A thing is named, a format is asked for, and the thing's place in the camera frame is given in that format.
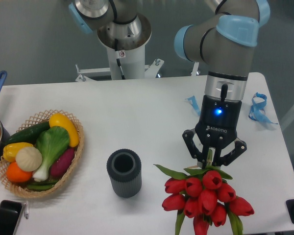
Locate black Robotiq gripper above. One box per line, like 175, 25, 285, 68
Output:
182, 95, 247, 169

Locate red tulip bouquet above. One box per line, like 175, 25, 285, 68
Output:
153, 149, 255, 235

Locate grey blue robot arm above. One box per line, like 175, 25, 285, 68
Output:
69, 0, 270, 168

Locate dark grey ribbed vase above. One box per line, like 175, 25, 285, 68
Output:
106, 149, 142, 198

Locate blue ribbon behind gripper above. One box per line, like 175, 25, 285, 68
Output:
185, 95, 201, 116

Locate blue ribbon right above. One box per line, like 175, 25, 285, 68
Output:
248, 92, 278, 124

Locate purple sweet potato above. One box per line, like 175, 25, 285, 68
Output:
50, 148, 75, 178

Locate green bok choy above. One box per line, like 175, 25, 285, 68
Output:
33, 126, 70, 182

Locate green pea pods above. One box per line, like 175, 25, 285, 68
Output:
26, 180, 58, 191

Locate green cucumber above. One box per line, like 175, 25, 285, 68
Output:
5, 122, 50, 145

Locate woven wicker basket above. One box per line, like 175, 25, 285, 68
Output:
0, 110, 85, 199

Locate orange fruit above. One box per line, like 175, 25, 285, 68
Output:
6, 162, 32, 183

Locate yellow bell pepper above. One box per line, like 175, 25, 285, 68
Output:
2, 142, 34, 163

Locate black smartphone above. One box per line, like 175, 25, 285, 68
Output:
0, 200, 23, 235

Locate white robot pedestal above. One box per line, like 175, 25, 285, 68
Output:
75, 12, 200, 83

